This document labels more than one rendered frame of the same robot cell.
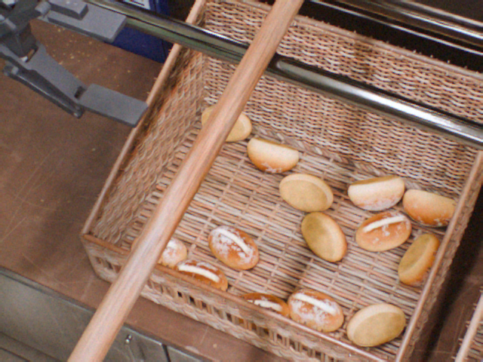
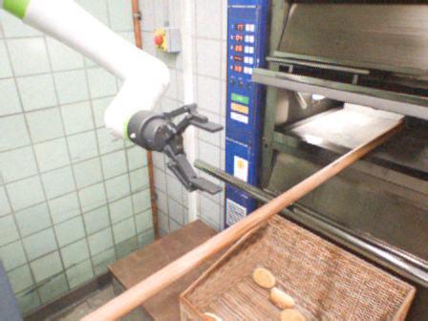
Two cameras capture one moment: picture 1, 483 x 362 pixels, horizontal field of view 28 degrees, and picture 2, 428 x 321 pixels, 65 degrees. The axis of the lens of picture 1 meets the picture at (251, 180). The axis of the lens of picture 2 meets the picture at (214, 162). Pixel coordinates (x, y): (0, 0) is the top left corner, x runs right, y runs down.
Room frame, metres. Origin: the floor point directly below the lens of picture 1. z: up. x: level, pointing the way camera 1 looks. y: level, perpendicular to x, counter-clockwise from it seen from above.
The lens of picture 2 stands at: (0.03, -0.05, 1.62)
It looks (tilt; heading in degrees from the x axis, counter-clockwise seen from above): 26 degrees down; 16
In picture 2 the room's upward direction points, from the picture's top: straight up
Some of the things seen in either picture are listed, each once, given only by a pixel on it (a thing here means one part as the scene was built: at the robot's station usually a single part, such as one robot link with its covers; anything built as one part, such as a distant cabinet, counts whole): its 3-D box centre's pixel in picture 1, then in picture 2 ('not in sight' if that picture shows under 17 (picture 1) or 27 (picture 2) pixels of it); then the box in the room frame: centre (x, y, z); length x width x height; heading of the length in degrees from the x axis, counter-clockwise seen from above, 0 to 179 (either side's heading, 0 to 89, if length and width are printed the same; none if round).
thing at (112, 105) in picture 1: (113, 105); (206, 185); (0.62, 0.14, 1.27); 0.07 x 0.03 x 0.01; 59
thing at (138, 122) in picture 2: not in sight; (151, 130); (0.73, 0.31, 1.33); 0.12 x 0.06 x 0.09; 149
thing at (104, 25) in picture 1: (87, 18); (205, 125); (0.62, 0.14, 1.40); 0.07 x 0.03 x 0.01; 59
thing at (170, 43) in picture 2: not in sight; (166, 39); (1.50, 0.59, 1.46); 0.10 x 0.07 x 0.10; 59
